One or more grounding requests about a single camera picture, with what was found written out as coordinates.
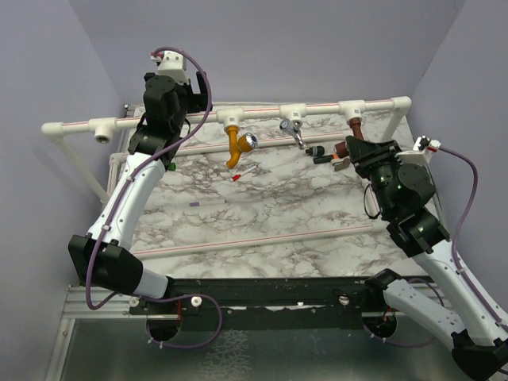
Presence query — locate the beige mini stapler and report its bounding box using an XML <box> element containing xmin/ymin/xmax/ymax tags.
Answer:
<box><xmin>331</xmin><ymin>157</ymin><xmax>351</xmax><ymax>172</ymax></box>

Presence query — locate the aluminium table frame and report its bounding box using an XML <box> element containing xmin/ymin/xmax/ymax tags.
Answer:
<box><xmin>43</xmin><ymin>102</ymin><xmax>497</xmax><ymax>381</ymax></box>

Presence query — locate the black orange highlighter marker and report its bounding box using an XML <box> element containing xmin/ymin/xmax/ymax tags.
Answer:
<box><xmin>313</xmin><ymin>155</ymin><xmax>338</xmax><ymax>164</ymax></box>

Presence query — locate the white pvc pipe frame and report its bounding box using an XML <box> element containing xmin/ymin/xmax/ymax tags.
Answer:
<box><xmin>40</xmin><ymin>95</ymin><xmax>413</xmax><ymax>261</ymax></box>

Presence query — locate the dark grey hose nozzle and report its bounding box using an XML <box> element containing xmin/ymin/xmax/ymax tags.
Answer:
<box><xmin>305</xmin><ymin>145</ymin><xmax>325</xmax><ymax>157</ymax></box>

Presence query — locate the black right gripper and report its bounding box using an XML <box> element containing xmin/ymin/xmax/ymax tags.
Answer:
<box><xmin>347</xmin><ymin>136</ymin><xmax>406</xmax><ymax>217</ymax></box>

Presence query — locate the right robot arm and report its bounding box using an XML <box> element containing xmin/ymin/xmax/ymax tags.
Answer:
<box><xmin>345</xmin><ymin>136</ymin><xmax>507</xmax><ymax>380</ymax></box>

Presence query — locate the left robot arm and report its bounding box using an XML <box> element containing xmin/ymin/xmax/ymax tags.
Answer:
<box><xmin>68</xmin><ymin>71</ymin><xmax>212</xmax><ymax>314</ymax></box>

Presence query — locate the grey silver water faucet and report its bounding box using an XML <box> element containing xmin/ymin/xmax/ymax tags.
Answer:
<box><xmin>279</xmin><ymin>118</ymin><xmax>306</xmax><ymax>150</ymax></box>

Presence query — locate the red white marker pen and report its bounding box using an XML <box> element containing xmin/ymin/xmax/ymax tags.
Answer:
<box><xmin>231</xmin><ymin>166</ymin><xmax>257</xmax><ymax>182</ymax></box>

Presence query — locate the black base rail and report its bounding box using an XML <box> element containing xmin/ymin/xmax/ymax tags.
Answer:
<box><xmin>129</xmin><ymin>277</ymin><xmax>397</xmax><ymax>337</ymax></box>

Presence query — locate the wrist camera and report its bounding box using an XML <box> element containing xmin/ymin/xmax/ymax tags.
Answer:
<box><xmin>150</xmin><ymin>50</ymin><xmax>191</xmax><ymax>85</ymax></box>
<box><xmin>395</xmin><ymin>136</ymin><xmax>441</xmax><ymax>166</ymax></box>

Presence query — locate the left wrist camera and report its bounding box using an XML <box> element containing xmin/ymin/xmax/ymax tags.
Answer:
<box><xmin>150</xmin><ymin>50</ymin><xmax>191</xmax><ymax>85</ymax></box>

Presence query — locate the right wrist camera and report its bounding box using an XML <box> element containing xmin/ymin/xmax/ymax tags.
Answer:
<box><xmin>395</xmin><ymin>136</ymin><xmax>441</xmax><ymax>166</ymax></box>

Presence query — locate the purple white marker pen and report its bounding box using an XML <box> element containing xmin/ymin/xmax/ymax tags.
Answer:
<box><xmin>189</xmin><ymin>199</ymin><xmax>228</xmax><ymax>207</ymax></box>

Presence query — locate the orange water faucet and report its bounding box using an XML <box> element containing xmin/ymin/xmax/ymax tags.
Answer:
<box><xmin>225</xmin><ymin>125</ymin><xmax>259</xmax><ymax>169</ymax></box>

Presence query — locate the brown water faucet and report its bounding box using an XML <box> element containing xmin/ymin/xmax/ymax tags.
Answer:
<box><xmin>335</xmin><ymin>117</ymin><xmax>364</xmax><ymax>159</ymax></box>

